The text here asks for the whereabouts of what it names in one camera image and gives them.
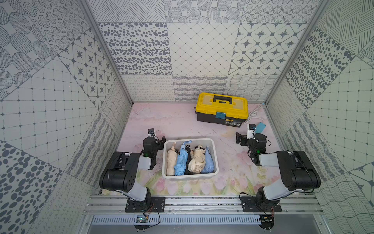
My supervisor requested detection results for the white plastic storage box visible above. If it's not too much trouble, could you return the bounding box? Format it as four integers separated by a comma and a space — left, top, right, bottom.
161, 138, 219, 180

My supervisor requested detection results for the beige umbrella black lining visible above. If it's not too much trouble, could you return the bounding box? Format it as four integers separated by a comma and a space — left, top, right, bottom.
188, 145, 206, 174

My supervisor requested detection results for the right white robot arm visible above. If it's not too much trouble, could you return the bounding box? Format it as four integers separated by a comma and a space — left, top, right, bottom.
236, 132, 321, 207

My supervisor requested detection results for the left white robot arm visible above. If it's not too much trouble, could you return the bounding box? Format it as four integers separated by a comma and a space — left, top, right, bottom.
99, 136, 166, 208

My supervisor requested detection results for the pink floral table mat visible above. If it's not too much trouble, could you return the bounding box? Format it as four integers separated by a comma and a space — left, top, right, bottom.
118, 103, 280, 195

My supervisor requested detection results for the yellow black toolbox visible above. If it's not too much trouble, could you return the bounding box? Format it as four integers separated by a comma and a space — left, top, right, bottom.
195, 93, 249, 127

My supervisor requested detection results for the left green circuit board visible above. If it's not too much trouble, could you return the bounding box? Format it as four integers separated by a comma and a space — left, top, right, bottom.
134, 216, 150, 231

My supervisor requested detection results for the right black circuit board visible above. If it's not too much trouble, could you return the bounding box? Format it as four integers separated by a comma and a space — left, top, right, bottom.
259, 215, 275, 231

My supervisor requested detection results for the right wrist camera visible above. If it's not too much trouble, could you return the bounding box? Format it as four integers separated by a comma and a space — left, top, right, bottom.
246, 124, 256, 139

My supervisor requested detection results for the white power cable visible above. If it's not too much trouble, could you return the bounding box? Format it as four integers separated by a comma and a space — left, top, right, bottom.
242, 105, 265, 125

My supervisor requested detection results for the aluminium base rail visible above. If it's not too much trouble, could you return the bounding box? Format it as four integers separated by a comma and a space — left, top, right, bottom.
83, 195, 323, 226

